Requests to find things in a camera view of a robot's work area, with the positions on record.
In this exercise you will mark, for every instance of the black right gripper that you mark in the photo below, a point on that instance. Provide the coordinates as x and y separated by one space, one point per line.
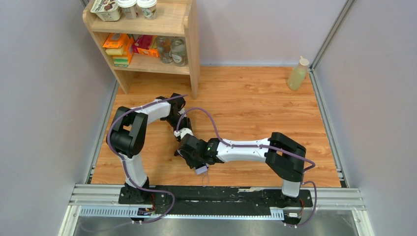
188 149

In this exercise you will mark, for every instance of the lavender folding umbrella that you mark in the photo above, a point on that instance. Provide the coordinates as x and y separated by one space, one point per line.
199 168

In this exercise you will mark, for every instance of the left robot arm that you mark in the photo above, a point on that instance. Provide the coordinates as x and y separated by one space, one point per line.
126 138

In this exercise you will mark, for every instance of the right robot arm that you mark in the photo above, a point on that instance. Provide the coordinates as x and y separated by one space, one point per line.
283 155

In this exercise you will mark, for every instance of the labelled glass jar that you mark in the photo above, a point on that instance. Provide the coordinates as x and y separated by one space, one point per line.
178 51

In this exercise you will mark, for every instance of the wooden shelf unit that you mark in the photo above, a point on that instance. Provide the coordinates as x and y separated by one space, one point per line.
175 18

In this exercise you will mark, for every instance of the clear glass jar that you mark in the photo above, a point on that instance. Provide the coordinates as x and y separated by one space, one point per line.
164 49

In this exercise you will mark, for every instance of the yellow green sponge stack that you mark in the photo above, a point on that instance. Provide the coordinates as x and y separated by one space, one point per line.
121 56

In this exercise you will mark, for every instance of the red snack package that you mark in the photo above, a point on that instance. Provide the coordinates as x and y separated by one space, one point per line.
146 45

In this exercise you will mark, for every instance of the green liquid squeeze bottle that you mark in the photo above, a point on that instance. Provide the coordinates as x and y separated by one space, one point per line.
298 74

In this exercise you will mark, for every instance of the orange snack box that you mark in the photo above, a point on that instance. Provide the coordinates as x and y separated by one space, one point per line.
116 40

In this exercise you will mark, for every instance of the white lidded cup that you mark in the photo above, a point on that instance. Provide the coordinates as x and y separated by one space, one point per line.
148 8

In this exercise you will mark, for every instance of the white yogurt cup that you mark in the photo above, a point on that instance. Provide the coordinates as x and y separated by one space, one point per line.
129 8

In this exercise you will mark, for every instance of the chocolate yogurt tub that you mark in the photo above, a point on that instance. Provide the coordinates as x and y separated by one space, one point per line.
106 10

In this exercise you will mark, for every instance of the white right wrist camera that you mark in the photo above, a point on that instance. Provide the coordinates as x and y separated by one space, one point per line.
179 134

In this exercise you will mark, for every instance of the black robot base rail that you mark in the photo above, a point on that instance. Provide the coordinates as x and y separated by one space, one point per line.
213 200

